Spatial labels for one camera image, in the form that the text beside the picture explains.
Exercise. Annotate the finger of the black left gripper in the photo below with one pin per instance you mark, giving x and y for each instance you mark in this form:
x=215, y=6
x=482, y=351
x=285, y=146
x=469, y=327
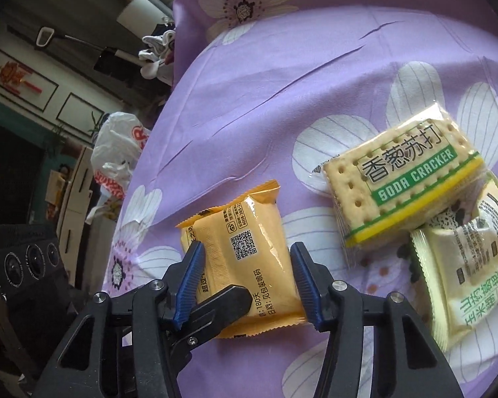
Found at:
x=211, y=317

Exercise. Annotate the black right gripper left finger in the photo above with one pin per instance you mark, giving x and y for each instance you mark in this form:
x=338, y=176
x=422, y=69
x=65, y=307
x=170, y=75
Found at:
x=126, y=338

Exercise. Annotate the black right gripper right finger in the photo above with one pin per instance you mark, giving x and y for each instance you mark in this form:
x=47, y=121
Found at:
x=407, y=362

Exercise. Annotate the orange yellow snack packet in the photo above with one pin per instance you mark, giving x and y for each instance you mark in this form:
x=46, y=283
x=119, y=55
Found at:
x=245, y=245

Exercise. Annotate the cream green corn snack packet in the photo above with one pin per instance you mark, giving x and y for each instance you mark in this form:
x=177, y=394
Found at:
x=460, y=268

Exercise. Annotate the soda cracker packet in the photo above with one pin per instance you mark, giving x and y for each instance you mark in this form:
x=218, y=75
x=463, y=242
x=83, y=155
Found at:
x=401, y=178

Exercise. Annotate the white plastic bag red print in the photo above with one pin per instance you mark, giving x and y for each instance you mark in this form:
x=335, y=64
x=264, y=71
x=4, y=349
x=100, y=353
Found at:
x=117, y=149

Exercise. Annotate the purple floral bed sheet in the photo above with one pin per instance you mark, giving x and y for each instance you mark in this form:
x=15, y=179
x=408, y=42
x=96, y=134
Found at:
x=269, y=89

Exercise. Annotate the white black plush toy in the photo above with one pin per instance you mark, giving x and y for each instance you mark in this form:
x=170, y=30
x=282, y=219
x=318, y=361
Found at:
x=158, y=57

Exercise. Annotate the red ornament wall frame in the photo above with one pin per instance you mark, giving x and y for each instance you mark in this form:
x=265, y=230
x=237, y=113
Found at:
x=24, y=83

